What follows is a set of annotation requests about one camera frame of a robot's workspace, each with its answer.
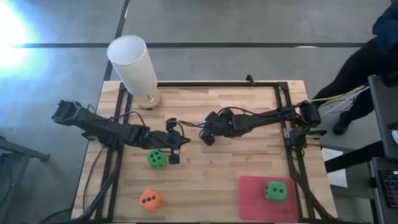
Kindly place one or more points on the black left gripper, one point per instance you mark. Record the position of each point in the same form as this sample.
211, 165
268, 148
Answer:
157, 140

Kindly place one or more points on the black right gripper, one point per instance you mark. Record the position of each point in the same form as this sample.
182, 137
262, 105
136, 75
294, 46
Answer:
217, 126

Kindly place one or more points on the large green foam die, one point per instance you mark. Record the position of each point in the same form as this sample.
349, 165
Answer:
275, 190
157, 159

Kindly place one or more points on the large orange foam die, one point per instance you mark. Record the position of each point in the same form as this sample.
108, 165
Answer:
150, 200

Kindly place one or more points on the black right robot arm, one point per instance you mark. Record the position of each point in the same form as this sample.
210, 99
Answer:
264, 119

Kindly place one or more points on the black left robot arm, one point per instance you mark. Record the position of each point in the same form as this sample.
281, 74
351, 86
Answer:
102, 126

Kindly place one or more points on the black clamp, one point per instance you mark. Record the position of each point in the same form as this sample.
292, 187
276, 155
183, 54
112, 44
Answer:
250, 80

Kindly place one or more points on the white shade table lamp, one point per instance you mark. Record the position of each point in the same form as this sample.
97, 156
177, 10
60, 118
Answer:
132, 65

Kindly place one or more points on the pink plastic bin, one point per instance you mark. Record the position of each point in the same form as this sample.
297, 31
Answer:
252, 202

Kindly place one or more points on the white paper sheet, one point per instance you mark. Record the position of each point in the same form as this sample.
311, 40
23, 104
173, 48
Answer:
337, 177

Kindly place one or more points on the black floor stand leg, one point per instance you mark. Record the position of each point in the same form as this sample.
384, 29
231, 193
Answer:
28, 152

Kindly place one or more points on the person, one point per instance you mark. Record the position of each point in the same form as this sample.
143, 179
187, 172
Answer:
357, 68

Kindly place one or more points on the black keyboard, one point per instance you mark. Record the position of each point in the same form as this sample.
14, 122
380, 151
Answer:
390, 188

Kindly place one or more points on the black aluminium table frame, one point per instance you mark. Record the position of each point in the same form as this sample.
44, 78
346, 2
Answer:
217, 84

